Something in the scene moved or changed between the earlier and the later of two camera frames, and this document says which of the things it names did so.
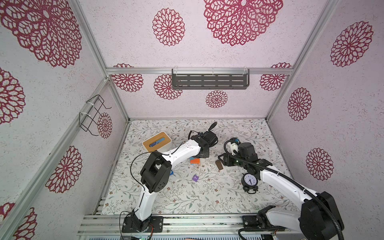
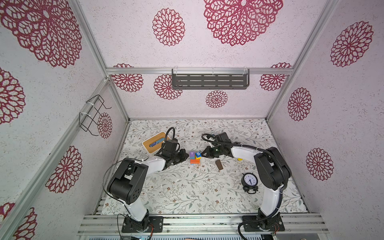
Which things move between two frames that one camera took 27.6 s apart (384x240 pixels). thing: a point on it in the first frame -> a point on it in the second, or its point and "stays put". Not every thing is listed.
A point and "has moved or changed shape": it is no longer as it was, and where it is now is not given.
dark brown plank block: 219,164 stays put
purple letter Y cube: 195,178 has moved or changed shape
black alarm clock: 249,182 stays put
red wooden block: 196,161 stays put
